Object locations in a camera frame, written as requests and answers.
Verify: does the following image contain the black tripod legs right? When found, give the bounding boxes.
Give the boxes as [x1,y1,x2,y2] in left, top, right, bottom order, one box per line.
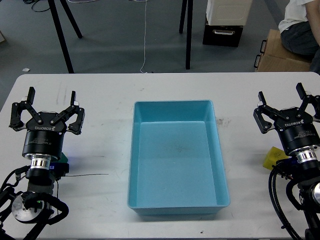
[178,0,194,70]

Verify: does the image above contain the yellow block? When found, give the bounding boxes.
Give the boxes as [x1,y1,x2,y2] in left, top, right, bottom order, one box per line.
[262,146,289,171]

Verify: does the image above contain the brown cardboard box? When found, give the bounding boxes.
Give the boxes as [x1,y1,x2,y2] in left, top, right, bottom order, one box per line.
[254,29,311,72]

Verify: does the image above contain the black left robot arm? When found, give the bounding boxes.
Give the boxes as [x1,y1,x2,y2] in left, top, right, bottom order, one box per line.
[0,87,85,240]

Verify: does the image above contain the seated person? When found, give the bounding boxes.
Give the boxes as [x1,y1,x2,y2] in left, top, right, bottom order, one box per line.
[278,0,320,74]

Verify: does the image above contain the white hanging cable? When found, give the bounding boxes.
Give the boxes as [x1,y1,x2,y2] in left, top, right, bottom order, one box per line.
[129,0,155,74]

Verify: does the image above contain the light blue plastic box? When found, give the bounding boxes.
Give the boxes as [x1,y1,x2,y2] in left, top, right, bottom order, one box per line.
[127,100,230,215]

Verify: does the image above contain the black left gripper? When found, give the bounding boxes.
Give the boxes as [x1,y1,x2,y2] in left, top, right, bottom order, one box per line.
[9,86,85,160]

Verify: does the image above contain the black tripod legs left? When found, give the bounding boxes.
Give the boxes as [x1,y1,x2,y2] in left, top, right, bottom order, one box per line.
[47,0,83,74]

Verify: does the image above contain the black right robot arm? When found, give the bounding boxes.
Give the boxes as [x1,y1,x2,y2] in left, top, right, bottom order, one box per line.
[253,82,320,240]

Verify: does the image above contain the green block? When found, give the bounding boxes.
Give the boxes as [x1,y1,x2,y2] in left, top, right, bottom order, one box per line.
[59,152,68,164]

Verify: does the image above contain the white appliance box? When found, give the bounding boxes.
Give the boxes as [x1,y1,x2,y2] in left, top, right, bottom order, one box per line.
[206,0,253,26]

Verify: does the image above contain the black tripod legs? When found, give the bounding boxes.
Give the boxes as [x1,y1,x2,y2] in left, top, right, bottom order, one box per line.
[178,0,194,70]
[47,0,83,74]

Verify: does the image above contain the thin wire on table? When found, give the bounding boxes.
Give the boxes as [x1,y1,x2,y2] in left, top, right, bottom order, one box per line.
[65,173,110,177]

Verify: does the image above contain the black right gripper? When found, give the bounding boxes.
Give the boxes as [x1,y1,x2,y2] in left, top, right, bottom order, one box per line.
[253,82,320,154]

